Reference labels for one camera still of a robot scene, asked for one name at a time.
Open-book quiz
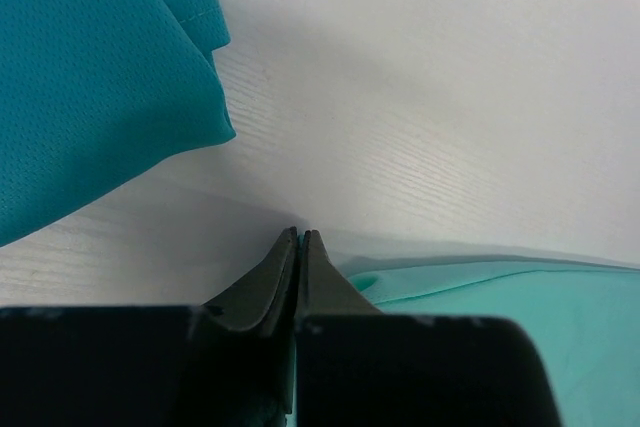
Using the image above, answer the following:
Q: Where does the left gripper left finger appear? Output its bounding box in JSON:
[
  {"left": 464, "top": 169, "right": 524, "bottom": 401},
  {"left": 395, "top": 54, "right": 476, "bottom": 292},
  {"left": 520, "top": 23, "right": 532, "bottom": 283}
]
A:
[{"left": 1, "top": 228, "right": 298, "bottom": 426}]

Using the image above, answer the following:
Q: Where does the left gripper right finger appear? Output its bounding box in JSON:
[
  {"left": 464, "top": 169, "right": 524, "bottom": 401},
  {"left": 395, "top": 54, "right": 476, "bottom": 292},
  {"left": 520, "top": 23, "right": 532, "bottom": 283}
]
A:
[{"left": 295, "top": 230, "right": 561, "bottom": 426}]

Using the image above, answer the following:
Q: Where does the mint green t-shirt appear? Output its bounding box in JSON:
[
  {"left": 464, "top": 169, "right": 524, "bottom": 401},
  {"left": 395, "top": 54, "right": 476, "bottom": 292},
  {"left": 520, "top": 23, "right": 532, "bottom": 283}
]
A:
[{"left": 344, "top": 259, "right": 639, "bottom": 426}]

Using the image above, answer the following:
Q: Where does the folded teal t-shirt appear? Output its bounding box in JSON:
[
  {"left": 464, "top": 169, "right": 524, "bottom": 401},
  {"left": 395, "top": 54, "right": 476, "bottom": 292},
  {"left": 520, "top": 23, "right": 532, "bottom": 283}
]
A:
[{"left": 1, "top": 0, "right": 235, "bottom": 244}]

